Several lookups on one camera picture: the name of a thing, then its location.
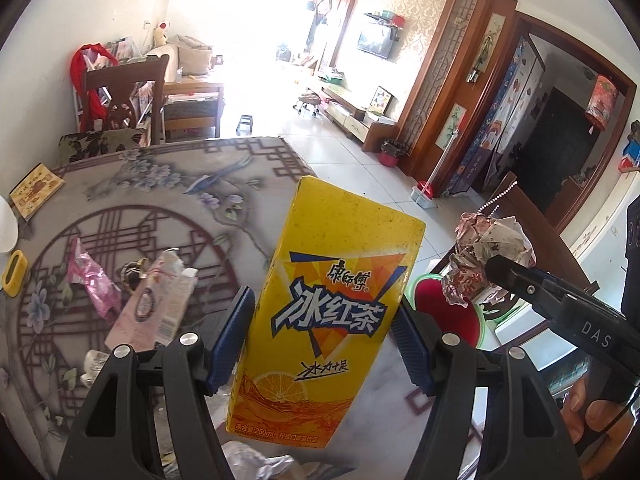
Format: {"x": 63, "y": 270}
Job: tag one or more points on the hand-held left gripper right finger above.
{"x": 415, "y": 355}

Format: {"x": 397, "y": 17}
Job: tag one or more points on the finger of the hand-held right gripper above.
{"x": 515, "y": 275}

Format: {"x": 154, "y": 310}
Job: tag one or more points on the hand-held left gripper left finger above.
{"x": 230, "y": 345}

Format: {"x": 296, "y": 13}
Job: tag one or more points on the printed paper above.
{"x": 480, "y": 245}

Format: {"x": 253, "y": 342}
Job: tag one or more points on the red basin with green rim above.
{"x": 440, "y": 305}

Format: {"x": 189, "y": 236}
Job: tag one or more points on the yellow iced tea carton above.
{"x": 320, "y": 260}

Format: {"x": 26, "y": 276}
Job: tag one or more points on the person's right hand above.
{"x": 605, "y": 415}

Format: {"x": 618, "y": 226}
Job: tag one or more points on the carved wooden chair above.
{"x": 530, "y": 215}

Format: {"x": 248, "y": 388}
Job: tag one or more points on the pink white torn carton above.
{"x": 150, "y": 305}

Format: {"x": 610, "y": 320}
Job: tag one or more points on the white crumpled wrapper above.
{"x": 270, "y": 465}

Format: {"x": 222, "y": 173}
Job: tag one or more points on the blue printed door curtain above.
{"x": 485, "y": 150}

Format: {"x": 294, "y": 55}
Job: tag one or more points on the dark entrance door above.
{"x": 550, "y": 150}

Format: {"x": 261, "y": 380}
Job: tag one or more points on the pink plastic wrapper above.
{"x": 95, "y": 285}

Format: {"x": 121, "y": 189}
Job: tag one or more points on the red waste bin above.
{"x": 391, "y": 156}

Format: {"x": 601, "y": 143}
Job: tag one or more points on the red paper lantern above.
{"x": 602, "y": 102}

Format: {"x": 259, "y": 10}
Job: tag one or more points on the small dark step stool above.
{"x": 245, "y": 120}

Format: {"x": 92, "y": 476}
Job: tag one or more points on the yellow plastic clip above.
{"x": 10, "y": 289}

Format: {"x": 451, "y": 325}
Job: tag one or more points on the long television cabinet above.
{"x": 350, "y": 110}

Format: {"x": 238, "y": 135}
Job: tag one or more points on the wooden sofa with cushions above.
{"x": 190, "y": 110}

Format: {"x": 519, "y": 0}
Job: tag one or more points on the floral seat cushion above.
{"x": 100, "y": 145}

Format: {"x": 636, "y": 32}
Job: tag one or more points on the yellow picture book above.
{"x": 35, "y": 192}

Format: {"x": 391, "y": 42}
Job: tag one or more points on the white desk lamp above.
{"x": 7, "y": 230}

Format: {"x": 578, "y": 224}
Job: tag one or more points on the white magazine rack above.
{"x": 145, "y": 102}

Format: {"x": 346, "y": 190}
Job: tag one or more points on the round rolling stool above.
{"x": 307, "y": 97}

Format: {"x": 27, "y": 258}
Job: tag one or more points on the dark wooden dining chair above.
{"x": 125, "y": 72}

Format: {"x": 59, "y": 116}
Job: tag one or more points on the red cloth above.
{"x": 80, "y": 67}

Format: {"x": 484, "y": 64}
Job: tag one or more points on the plush toy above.
{"x": 160, "y": 35}

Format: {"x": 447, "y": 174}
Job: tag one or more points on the bamboo wall painting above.
{"x": 452, "y": 125}

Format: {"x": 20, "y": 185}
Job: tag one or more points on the colourful wall decoration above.
{"x": 631, "y": 152}

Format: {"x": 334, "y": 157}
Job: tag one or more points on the tall wall scroll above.
{"x": 487, "y": 45}

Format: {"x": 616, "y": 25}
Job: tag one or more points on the wall television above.
{"x": 375, "y": 44}

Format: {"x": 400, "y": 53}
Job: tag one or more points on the wall shelf with boxes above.
{"x": 385, "y": 19}

